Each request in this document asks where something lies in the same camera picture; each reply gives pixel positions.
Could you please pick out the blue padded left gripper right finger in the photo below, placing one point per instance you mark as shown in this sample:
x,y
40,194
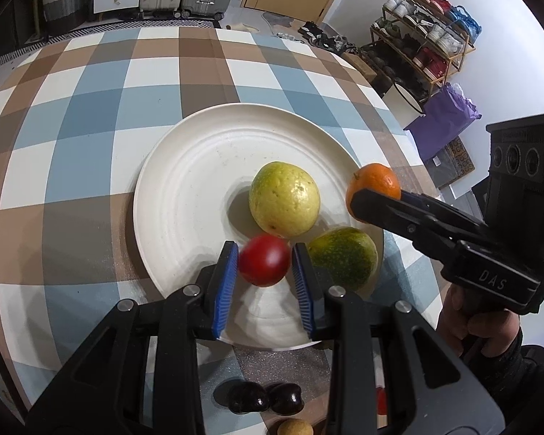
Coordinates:
x,y
311,282

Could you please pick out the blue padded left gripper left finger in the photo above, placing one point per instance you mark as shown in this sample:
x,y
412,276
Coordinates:
x,y
217,283

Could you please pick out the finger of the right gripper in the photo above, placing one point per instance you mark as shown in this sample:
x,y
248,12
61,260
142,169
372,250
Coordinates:
x,y
400,218
442,211

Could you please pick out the orange tangerine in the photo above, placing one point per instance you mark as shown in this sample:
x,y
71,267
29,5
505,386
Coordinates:
x,y
376,177

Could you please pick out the red tomato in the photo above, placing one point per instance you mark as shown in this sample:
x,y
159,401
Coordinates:
x,y
265,260
381,400

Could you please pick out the dark plum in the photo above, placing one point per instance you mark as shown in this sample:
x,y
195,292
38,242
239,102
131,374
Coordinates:
x,y
285,398
247,397

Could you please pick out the brown kiwi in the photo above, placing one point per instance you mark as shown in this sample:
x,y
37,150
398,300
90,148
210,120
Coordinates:
x,y
295,426

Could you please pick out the person's right hand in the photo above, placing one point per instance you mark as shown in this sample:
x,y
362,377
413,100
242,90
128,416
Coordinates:
x,y
499,328

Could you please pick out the patterned doormat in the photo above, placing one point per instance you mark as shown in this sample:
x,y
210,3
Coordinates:
x,y
450,164

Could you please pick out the green yellow mango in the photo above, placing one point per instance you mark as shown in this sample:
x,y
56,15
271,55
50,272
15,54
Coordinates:
x,y
348,254

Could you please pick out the cream round plate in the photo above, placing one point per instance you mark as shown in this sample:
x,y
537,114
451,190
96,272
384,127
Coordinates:
x,y
192,191

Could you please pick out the yellow guava fruit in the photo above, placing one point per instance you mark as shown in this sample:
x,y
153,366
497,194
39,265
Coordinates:
x,y
284,200

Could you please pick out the purple bag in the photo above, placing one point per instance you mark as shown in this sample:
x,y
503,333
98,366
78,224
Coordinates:
x,y
446,114

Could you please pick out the white bucket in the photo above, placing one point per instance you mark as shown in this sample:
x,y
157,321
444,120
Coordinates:
x,y
402,105

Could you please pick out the wooden shoe rack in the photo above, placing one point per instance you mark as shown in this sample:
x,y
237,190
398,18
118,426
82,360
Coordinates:
x,y
421,44

